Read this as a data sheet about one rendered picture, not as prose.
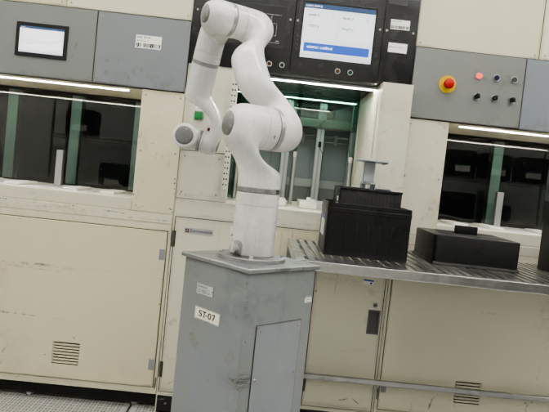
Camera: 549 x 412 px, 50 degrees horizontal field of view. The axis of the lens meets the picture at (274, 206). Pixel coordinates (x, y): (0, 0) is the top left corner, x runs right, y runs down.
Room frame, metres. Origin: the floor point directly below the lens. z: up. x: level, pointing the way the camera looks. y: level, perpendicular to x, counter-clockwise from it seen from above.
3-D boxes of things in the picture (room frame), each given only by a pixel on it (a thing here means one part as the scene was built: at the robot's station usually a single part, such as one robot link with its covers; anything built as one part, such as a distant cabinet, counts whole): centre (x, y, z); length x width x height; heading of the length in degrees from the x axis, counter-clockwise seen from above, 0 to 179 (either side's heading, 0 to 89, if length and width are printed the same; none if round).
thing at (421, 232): (2.10, -0.69, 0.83); 0.29 x 0.29 x 0.13; 0
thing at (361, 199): (2.04, -0.31, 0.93); 0.24 x 0.20 x 0.32; 0
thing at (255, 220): (1.65, 0.05, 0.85); 0.19 x 0.19 x 0.18
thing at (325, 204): (2.04, -0.31, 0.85); 0.28 x 0.28 x 0.17; 0
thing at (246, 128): (1.63, 0.08, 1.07); 0.19 x 0.12 x 0.24; 124
